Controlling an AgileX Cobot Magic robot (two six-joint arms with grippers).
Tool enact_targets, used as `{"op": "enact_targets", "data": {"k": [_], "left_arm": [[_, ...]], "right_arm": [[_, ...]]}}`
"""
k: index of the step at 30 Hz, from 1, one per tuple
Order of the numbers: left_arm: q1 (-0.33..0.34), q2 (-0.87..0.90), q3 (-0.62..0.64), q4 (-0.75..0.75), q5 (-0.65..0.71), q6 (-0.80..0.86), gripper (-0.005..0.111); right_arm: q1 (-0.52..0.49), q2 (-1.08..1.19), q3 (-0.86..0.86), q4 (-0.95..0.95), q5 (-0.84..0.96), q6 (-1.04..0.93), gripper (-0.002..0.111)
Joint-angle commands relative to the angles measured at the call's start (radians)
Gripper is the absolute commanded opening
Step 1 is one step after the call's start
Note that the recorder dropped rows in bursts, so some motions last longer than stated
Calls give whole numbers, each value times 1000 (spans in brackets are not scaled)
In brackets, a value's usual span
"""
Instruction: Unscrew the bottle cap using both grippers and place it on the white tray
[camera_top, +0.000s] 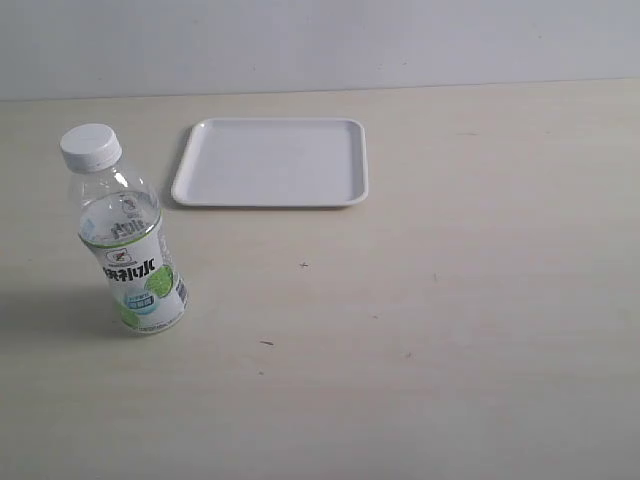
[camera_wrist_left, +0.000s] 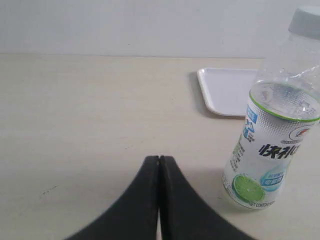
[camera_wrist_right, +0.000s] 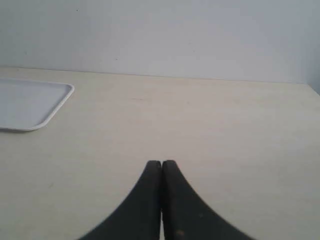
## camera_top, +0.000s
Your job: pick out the clear plastic water bottle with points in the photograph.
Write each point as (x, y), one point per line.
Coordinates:
(120, 222)

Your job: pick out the white bottle cap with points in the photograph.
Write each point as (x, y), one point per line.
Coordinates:
(90, 148)

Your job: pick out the white rectangular tray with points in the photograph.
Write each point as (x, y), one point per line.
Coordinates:
(279, 162)

